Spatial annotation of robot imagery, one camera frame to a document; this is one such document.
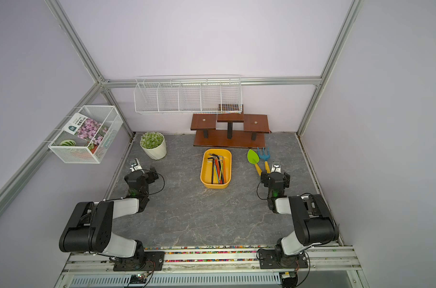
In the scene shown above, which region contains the long white wire shelf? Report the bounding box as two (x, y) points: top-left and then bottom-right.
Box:
(133, 74), (243, 114)

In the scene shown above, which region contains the blue toy garden rake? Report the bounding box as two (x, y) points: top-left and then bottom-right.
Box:
(257, 147), (271, 174)

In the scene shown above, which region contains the white pot green plant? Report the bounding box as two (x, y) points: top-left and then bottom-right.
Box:
(140, 132), (167, 160)

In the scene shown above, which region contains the thin black hex key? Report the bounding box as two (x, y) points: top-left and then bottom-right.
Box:
(208, 155), (221, 184)

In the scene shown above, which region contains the yellow plastic storage box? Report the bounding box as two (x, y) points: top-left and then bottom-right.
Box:
(201, 148), (232, 189)

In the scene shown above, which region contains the green small hex key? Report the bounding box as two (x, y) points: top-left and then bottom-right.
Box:
(221, 165), (226, 184)

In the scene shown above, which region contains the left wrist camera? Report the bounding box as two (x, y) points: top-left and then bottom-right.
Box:
(129, 158), (143, 172)

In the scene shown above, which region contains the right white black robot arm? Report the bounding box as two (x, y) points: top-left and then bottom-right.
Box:
(256, 172), (339, 270)

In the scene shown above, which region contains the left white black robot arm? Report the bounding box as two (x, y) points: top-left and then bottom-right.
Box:
(59, 167), (165, 272)

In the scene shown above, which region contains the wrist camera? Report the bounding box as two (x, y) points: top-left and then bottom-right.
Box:
(129, 158), (143, 172)
(271, 160), (281, 174)

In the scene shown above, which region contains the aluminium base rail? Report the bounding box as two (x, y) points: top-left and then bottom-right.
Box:
(55, 245), (369, 288)

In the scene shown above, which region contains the red long hex key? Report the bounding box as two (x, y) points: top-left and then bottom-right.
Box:
(218, 156), (226, 184)

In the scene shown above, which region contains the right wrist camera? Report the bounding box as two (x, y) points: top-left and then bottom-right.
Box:
(271, 160), (281, 174)

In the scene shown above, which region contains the white wire wall basket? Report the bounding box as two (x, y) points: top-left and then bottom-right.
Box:
(48, 105), (123, 164)

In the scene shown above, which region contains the green toy garden trowel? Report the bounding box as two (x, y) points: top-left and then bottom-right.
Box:
(247, 150), (262, 176)

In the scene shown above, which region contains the brown wooden tiered stand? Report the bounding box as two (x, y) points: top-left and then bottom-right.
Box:
(190, 110), (271, 148)

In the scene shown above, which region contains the flower seed packet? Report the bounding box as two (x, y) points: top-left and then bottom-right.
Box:
(62, 113), (109, 146)

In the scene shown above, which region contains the small dark tray in shelf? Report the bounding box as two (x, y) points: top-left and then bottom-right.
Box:
(219, 103), (243, 114)

